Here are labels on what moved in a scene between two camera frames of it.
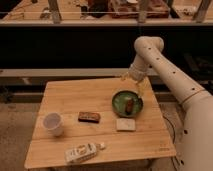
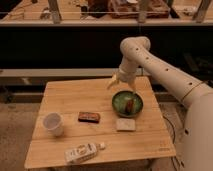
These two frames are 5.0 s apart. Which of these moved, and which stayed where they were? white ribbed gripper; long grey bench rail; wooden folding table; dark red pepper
Moved: white ribbed gripper
Stayed: long grey bench rail; dark red pepper; wooden folding table
